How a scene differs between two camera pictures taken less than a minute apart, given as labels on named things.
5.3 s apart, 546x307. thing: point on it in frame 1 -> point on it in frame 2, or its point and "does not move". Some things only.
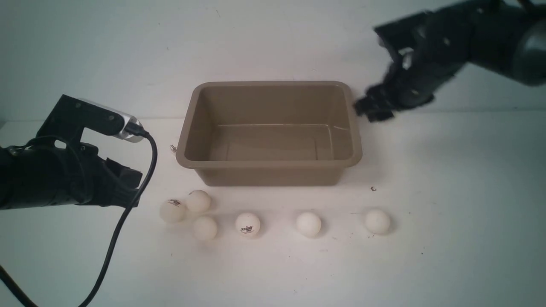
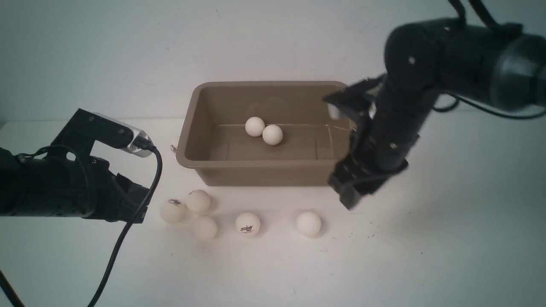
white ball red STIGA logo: x=248 y=225 does not move
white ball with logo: x=172 y=210 does not move
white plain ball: x=377 y=221 -> x=272 y=134
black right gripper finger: x=380 y=114 -> x=352 y=187
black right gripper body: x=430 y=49 -> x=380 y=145
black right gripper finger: x=376 y=98 -> x=345 y=181
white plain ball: x=308 y=224 does not move
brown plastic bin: x=270 y=134 does not move
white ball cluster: x=198 y=201 does not move
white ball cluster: x=204 y=228 does not move
